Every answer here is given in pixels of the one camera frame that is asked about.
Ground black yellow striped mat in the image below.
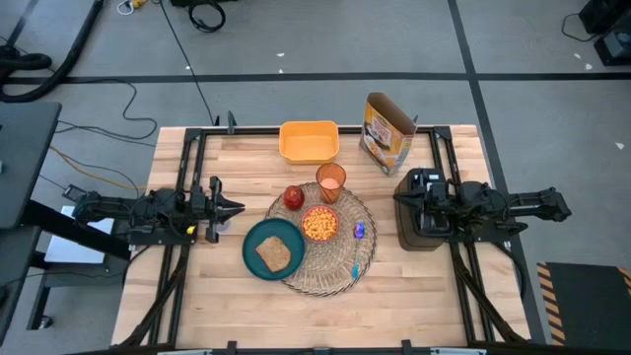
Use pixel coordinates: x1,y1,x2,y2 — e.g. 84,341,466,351
535,260,631,347

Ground red apple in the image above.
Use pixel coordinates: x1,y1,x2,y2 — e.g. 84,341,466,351
282,184,306,212

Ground brown bread slice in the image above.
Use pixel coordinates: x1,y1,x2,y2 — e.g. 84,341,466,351
254,235,293,273

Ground orange plastic cup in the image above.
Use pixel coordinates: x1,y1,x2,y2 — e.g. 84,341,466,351
315,162,348,205

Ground black toaster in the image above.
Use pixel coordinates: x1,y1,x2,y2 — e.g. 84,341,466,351
393,168,457,252

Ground white flat board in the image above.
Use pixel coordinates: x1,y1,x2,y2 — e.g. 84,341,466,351
43,204,117,265

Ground yellow cereal balls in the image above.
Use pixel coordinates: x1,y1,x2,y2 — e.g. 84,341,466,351
303,207,339,242

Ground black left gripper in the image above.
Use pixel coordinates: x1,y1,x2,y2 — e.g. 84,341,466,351
189,176,246,245

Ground yellow plug with white cord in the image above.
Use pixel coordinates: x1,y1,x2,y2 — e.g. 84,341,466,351
116,0,149,16

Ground teal and purple spoon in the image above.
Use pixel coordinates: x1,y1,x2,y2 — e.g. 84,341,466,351
350,221,367,280

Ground coiled black cable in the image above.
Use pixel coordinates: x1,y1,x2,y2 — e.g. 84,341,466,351
186,0,228,35

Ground yellow plastic bin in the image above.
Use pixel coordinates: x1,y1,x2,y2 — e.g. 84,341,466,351
277,119,341,166

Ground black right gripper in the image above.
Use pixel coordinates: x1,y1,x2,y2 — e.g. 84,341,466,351
392,169,464,240

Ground looping black floor cable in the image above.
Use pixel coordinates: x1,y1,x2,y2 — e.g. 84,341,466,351
53,77,160,144

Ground teal round plate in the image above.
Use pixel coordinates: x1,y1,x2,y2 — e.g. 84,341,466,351
241,217,307,282

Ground black equipment cases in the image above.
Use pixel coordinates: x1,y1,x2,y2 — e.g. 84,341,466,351
577,0,631,68

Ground long thin black cable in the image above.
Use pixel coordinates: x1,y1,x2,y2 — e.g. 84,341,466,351
158,0,215,123

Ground black office desk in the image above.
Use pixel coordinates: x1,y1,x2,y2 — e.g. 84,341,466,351
0,101,63,232

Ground red bowl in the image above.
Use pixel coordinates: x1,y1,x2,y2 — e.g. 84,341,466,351
300,204,341,244

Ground yellow cereal box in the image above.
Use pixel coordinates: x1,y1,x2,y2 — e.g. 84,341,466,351
358,92,418,178

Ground yellow floor cable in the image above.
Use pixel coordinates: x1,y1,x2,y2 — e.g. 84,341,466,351
47,144,149,192

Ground black aluminium table frame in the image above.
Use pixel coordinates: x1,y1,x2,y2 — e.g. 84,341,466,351
117,110,531,355

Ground round woven wicker placemat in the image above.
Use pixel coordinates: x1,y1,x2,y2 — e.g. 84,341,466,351
264,180,379,298

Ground black power adapter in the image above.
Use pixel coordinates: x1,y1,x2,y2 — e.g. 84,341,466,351
62,183,90,201

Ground thick black floor hose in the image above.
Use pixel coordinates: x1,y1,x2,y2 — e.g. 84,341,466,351
0,0,106,104

